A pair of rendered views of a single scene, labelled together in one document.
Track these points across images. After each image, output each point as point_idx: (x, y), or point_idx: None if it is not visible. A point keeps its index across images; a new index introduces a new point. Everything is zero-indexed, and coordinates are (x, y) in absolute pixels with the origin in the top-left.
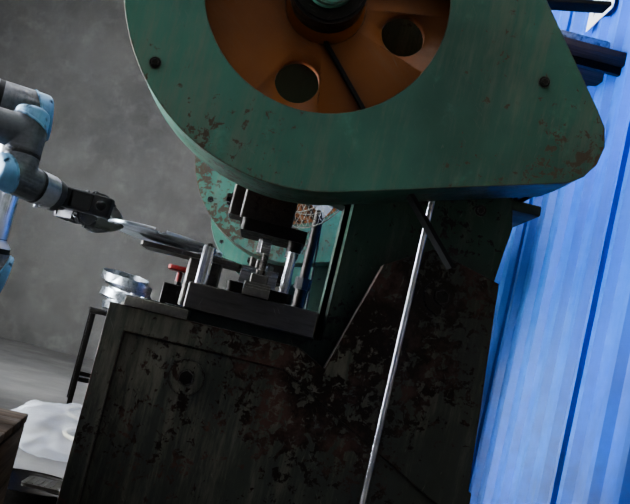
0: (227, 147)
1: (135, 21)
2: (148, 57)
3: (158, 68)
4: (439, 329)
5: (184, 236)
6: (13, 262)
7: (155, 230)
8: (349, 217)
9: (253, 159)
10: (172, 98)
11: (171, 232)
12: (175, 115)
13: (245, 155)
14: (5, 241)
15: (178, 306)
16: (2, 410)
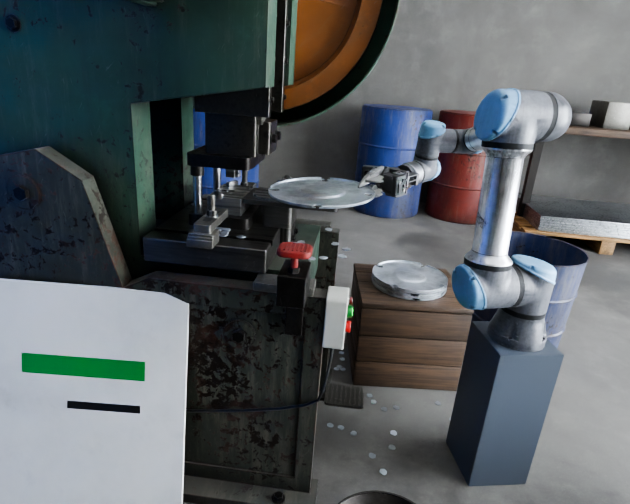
0: (301, 110)
1: (376, 53)
2: (361, 73)
3: (353, 77)
4: None
5: (307, 177)
6: (456, 267)
7: (329, 179)
8: (187, 120)
9: (285, 112)
10: (339, 93)
11: (317, 177)
12: (334, 102)
13: (290, 112)
14: (471, 250)
15: (296, 223)
16: (375, 299)
